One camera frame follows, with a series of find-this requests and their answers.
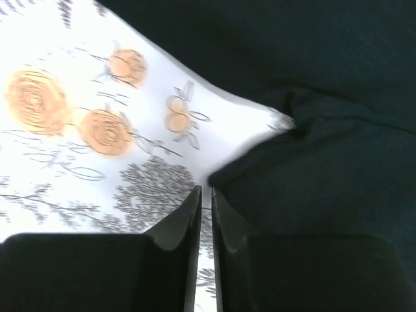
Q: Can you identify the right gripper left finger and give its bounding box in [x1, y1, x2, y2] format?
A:
[1, 186, 202, 311]

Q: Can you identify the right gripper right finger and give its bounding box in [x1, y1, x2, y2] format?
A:
[212, 190, 415, 311]

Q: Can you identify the black t shirt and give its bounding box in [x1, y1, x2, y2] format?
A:
[104, 1, 415, 272]

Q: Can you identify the floral tablecloth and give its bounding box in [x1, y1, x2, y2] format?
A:
[1, 1, 293, 311]

